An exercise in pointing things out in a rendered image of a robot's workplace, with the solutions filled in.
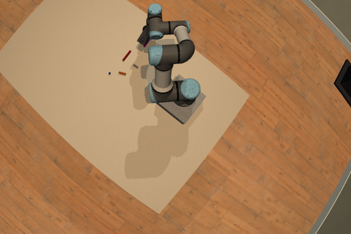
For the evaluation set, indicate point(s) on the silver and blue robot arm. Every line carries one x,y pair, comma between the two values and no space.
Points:
162,57

